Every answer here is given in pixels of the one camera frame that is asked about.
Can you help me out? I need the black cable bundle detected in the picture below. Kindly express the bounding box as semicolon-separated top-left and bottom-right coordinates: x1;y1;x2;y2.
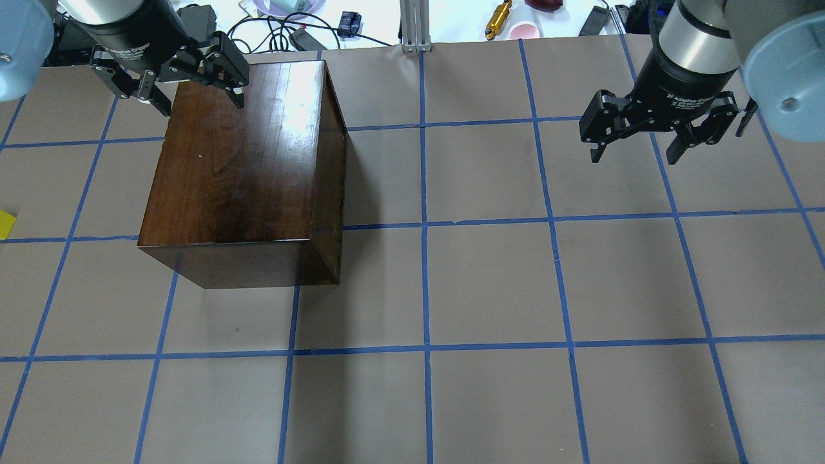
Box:
227;14;394;55

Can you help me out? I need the dark wooden drawer cabinet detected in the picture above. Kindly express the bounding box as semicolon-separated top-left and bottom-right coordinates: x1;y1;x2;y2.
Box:
137;61;353;289

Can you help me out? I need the yellow block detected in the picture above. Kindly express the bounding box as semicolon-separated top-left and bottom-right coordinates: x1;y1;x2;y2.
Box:
0;209;17;240

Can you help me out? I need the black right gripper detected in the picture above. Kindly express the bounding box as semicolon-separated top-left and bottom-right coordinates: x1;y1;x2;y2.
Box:
578;45;739;165

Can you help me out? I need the gold cylinder tool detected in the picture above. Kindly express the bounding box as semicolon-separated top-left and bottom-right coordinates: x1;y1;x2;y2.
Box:
483;0;512;41

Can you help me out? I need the pink cup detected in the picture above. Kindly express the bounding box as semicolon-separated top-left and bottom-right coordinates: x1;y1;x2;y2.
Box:
506;20;542;39

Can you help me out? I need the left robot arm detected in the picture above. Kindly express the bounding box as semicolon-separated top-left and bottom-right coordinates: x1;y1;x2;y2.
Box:
1;1;249;117

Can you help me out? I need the aluminium frame post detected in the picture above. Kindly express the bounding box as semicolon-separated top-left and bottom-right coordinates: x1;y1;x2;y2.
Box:
400;0;432;53

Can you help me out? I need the small blue black device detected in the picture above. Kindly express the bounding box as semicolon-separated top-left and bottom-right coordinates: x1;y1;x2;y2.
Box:
336;11;362;38

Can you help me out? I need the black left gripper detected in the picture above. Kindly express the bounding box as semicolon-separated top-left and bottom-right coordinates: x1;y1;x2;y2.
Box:
79;2;249;117

